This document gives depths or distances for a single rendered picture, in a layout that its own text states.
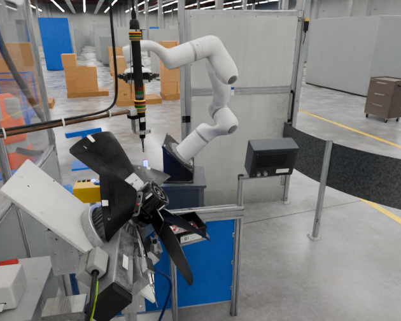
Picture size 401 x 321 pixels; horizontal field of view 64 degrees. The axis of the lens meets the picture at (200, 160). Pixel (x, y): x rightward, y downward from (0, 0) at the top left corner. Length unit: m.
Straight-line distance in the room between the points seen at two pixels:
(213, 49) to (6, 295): 1.29
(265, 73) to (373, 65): 7.80
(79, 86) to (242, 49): 7.87
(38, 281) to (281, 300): 1.69
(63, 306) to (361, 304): 2.04
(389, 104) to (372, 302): 5.59
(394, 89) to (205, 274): 6.36
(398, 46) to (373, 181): 8.81
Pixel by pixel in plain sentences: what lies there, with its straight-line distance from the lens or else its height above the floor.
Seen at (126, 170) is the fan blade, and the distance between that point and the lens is 1.30.
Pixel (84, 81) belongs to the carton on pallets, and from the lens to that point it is 10.49.
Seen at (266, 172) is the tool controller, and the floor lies 1.08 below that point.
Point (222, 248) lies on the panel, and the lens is 2.06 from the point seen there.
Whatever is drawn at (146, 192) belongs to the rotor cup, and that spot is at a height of 1.25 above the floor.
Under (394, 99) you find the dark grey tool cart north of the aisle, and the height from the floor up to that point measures 0.51.
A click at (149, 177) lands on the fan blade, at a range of 1.48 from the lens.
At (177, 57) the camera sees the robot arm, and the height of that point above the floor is 1.71.
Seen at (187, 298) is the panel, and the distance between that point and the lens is 2.27.
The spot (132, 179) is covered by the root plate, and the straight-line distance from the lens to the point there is 1.29.
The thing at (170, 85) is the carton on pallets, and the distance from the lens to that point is 9.48.
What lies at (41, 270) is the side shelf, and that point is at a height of 0.86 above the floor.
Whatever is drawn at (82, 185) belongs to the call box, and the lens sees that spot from 1.77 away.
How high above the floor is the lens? 1.81
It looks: 22 degrees down
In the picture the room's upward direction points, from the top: straight up
